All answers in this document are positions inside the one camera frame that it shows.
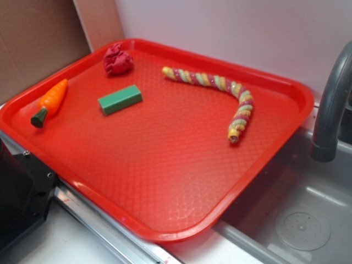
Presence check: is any red plastic tray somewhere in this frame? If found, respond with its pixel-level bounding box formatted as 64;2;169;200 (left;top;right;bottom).
1;40;314;243

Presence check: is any green rectangular block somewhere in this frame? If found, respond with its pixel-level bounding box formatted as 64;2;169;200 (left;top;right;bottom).
98;85;142;116

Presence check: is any crumpled dark red cloth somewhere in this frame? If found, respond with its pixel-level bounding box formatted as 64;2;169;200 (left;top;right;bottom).
103;42;134;75

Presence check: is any orange toy carrot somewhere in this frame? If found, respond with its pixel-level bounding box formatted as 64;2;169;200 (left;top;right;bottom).
30;79;68;128

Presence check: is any grey toy sink basin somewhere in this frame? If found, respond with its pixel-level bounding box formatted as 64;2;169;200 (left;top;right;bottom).
214;129;351;263

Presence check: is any dark grey faucet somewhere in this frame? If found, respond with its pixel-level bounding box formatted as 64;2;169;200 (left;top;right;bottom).
310;42;351;162

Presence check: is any brown cardboard panel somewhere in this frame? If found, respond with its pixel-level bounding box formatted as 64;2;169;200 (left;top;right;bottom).
0;0;124;106

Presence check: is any twisted multicolour rope toy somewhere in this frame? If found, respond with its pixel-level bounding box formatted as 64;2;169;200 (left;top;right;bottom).
162;67;254;144

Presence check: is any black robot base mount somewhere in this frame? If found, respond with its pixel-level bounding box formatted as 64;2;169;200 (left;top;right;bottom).
1;141;58;255

